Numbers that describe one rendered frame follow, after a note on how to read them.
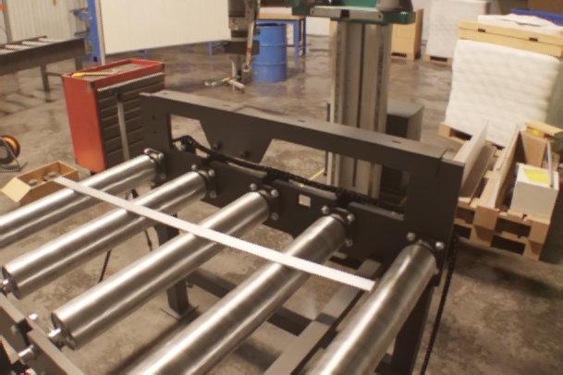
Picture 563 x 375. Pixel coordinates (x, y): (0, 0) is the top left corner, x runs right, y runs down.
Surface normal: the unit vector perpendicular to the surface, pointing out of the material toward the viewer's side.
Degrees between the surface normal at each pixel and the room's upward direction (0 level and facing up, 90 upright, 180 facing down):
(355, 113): 90
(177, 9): 90
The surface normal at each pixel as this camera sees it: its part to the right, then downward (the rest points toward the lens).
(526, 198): -0.54, 0.35
